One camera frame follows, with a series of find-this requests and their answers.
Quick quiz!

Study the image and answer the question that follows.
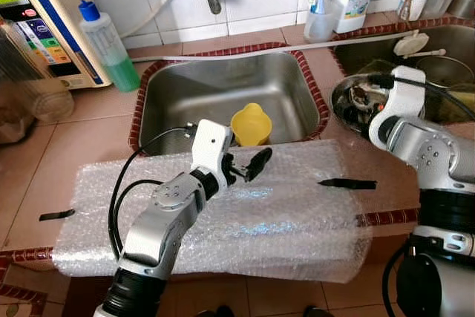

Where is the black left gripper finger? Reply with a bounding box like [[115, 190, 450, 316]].
[[243, 147, 274, 182]]

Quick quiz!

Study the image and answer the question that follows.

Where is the yellow plastic cup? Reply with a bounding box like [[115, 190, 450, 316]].
[[230, 102, 273, 147]]

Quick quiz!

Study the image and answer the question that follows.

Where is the bubble wrap sheet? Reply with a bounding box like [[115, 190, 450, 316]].
[[52, 139, 372, 282]]

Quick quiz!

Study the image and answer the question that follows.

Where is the stainless steel sink basin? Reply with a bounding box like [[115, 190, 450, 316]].
[[332, 24, 475, 126], [130, 42, 330, 156]]

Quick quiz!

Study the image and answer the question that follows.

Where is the black tape strip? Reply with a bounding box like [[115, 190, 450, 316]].
[[319, 178, 377, 190], [39, 209, 76, 221]]

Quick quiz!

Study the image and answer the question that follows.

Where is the steel bowl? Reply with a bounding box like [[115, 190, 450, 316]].
[[330, 72, 416, 137]]

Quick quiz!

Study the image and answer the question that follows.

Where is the black left robot foot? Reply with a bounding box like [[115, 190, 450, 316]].
[[197, 306, 235, 317]]

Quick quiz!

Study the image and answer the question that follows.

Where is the black robot foot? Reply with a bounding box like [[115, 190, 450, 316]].
[[197, 306, 235, 317], [304, 306, 335, 317]]

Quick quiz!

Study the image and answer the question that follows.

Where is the clear toothbrush cup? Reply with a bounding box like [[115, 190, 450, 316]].
[[303, 1, 338, 43]]

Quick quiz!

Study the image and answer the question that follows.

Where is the black right robot foot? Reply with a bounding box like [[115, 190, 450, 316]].
[[304, 306, 335, 317]]

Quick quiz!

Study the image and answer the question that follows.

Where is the green dish soap bottle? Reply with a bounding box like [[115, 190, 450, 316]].
[[78, 0, 142, 93]]

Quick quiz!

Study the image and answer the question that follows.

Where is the small steel pot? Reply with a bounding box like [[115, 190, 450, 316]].
[[423, 56, 475, 102]]

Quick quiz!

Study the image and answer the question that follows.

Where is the yellow sponge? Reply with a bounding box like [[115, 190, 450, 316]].
[[445, 87, 475, 114]]

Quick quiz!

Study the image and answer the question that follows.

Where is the clear jar orange lid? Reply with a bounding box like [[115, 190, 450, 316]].
[[0, 16, 75, 121]]

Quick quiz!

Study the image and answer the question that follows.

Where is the brown filled jar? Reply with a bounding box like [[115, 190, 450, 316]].
[[0, 98, 34, 145]]

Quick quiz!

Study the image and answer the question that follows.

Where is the beige water ionizer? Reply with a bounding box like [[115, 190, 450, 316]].
[[0, 0, 112, 89]]

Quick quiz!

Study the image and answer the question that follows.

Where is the steel utensil holder cup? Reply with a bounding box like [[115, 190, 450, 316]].
[[438, 0, 475, 21]]

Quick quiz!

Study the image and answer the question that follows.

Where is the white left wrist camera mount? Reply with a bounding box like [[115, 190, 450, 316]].
[[191, 119, 236, 184]]

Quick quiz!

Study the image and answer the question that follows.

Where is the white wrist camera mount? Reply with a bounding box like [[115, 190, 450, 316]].
[[369, 66, 426, 143], [191, 119, 236, 184]]

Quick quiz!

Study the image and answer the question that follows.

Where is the translucent white hose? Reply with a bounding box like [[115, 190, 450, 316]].
[[132, 31, 416, 62]]

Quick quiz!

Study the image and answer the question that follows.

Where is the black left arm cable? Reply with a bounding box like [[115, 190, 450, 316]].
[[108, 125, 197, 258]]

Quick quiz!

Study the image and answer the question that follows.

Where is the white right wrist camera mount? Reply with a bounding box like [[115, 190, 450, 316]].
[[369, 66, 426, 143]]

